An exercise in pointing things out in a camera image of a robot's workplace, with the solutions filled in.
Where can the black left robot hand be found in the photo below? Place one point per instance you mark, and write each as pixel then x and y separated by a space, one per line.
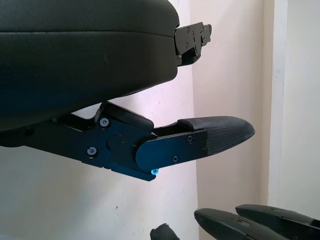
pixel 75 62

